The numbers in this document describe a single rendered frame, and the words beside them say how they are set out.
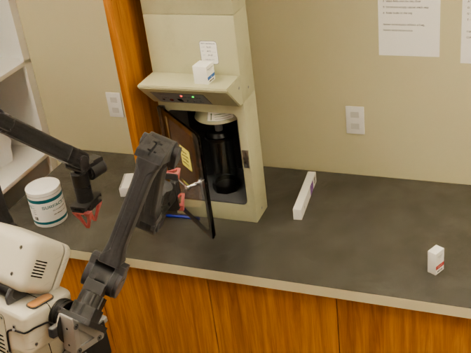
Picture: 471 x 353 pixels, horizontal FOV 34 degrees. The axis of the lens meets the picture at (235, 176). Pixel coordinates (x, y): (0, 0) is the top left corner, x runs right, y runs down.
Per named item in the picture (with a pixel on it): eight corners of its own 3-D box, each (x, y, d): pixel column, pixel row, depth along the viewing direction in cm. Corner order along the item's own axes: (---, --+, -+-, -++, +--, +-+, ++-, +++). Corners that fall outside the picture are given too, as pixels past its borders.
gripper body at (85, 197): (102, 197, 259) (98, 178, 255) (87, 213, 251) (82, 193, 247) (85, 195, 261) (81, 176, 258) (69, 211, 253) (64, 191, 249)
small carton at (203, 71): (201, 77, 251) (199, 60, 248) (215, 78, 249) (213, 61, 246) (194, 83, 247) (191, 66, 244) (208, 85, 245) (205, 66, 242)
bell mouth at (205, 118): (206, 101, 281) (204, 87, 279) (251, 104, 275) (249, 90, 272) (186, 123, 267) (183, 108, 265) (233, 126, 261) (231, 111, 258)
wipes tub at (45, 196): (46, 207, 303) (37, 174, 295) (74, 211, 298) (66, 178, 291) (27, 225, 293) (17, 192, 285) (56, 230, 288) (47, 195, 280)
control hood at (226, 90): (156, 98, 265) (151, 71, 260) (244, 104, 253) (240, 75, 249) (141, 113, 256) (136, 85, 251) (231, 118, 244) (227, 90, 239)
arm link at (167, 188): (130, 223, 237) (155, 234, 236) (138, 195, 230) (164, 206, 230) (146, 202, 247) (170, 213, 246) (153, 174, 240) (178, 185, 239)
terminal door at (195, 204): (177, 203, 285) (160, 104, 265) (215, 240, 261) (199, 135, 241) (175, 204, 285) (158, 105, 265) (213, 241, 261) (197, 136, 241)
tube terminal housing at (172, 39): (203, 179, 308) (174, -10, 270) (280, 187, 296) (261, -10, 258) (176, 213, 288) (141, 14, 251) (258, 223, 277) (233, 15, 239)
